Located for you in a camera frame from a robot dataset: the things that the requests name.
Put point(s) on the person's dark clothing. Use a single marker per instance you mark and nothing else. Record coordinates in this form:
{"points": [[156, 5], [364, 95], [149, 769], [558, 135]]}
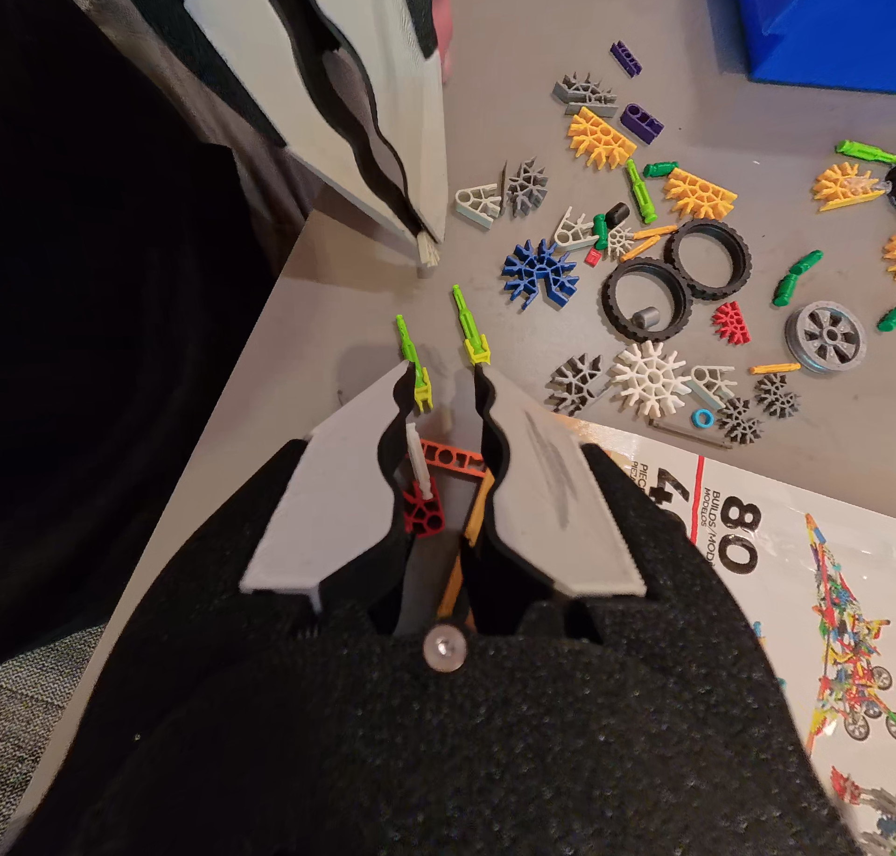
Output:
{"points": [[105, 380]]}

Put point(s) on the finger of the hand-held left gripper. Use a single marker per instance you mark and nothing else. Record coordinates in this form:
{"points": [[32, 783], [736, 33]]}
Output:
{"points": [[399, 100], [245, 51]]}

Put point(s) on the purple clip connector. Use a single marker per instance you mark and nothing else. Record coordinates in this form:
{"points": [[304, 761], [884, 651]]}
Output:
{"points": [[626, 58], [641, 124]]}

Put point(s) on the blue snowflake connector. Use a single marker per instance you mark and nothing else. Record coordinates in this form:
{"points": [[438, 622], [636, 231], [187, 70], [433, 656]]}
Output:
{"points": [[539, 275]]}

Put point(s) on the long orange rod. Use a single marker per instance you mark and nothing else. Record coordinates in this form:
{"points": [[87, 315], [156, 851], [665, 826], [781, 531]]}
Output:
{"points": [[476, 513]]}

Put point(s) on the yellow fan connector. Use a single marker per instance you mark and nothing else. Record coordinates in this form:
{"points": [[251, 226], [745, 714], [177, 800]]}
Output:
{"points": [[700, 194], [890, 254], [600, 138], [843, 187]]}

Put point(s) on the grey wheel hub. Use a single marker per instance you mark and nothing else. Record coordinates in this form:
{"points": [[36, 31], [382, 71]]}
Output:
{"points": [[826, 338]]}

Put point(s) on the lime green rod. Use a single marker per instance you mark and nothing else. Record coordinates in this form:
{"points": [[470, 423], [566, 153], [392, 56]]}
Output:
{"points": [[464, 313], [639, 191], [408, 345], [864, 151]]}

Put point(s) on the black rubber tire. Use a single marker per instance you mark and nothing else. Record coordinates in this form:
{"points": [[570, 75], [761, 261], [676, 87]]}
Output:
{"points": [[668, 261], [607, 303]]}

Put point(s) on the dark grey half-snowflake connector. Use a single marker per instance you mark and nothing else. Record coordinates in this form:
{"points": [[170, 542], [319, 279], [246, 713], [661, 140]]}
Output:
{"points": [[575, 383]]}

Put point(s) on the small dark grey snowflake connector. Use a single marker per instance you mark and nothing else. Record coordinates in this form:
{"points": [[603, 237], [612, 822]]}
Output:
{"points": [[775, 395], [739, 420]]}

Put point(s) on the red multi-hole connector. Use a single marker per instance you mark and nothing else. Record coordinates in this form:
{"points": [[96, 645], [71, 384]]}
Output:
{"points": [[423, 513]]}

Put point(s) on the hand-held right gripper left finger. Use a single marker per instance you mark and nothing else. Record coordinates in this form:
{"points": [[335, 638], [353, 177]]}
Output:
{"points": [[329, 513]]}

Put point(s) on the small black cap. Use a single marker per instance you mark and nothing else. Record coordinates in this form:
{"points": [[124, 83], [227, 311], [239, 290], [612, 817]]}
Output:
{"points": [[617, 214]]}

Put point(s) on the short orange rod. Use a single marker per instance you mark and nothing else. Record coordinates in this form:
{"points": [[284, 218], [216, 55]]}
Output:
{"points": [[640, 247], [654, 232], [773, 368]]}

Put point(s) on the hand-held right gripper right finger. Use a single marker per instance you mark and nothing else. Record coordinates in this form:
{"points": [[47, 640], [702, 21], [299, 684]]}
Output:
{"points": [[560, 520]]}

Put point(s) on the red white toy packaging bag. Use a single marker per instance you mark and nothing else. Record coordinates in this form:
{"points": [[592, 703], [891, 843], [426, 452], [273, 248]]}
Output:
{"points": [[770, 590]]}

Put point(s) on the black tire with inner connectors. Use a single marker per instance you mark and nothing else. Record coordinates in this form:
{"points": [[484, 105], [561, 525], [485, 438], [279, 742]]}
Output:
{"points": [[890, 185]]}

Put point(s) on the clear long rod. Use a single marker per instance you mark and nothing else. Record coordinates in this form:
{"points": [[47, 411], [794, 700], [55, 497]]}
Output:
{"points": [[689, 433]]}

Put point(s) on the grey cylinder spacer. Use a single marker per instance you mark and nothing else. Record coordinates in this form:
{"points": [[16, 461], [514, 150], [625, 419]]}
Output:
{"points": [[647, 318]]}

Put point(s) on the small white snowflake connector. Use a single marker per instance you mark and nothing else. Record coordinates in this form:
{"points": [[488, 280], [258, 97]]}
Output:
{"points": [[619, 241]]}

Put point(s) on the white rod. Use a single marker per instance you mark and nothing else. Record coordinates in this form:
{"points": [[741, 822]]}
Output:
{"points": [[418, 457]]}

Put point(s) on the blue plastic storage bin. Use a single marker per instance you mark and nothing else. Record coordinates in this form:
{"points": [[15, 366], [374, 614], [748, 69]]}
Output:
{"points": [[819, 23]]}

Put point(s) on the red fan connector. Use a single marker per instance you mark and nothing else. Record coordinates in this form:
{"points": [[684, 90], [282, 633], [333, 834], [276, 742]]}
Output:
{"points": [[730, 322]]}

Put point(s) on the orange ladder piece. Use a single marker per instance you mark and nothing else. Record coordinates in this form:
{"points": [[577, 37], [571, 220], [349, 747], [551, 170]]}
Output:
{"points": [[455, 455]]}

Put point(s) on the pale grey triangular connector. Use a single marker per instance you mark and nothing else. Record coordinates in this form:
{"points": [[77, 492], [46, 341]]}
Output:
{"points": [[479, 206], [712, 385], [574, 229]]}

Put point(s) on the short dark green rod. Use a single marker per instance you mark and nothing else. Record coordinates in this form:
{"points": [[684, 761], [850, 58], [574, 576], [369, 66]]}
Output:
{"points": [[807, 262], [599, 233], [784, 290], [887, 320], [661, 168]]}

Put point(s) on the person's left hand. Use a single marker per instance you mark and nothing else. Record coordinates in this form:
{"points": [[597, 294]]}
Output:
{"points": [[446, 30]]}

